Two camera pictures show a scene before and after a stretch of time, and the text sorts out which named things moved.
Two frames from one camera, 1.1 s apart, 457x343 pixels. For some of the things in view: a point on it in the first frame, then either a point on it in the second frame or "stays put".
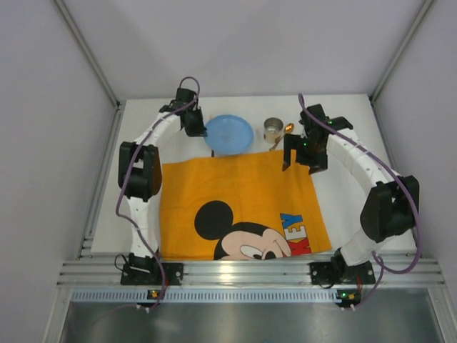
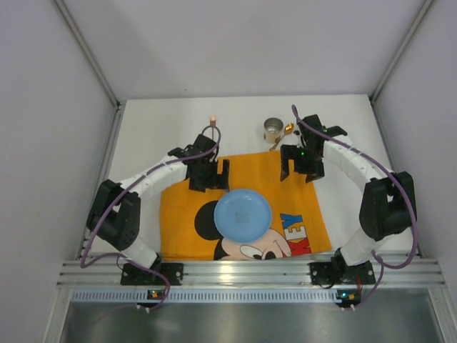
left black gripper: [195, 124] to [209, 182]
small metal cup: [273, 128] stays put
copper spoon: [288, 128] stays put
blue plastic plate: [228, 134] to [243, 215]
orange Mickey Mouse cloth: [238, 207] stays put
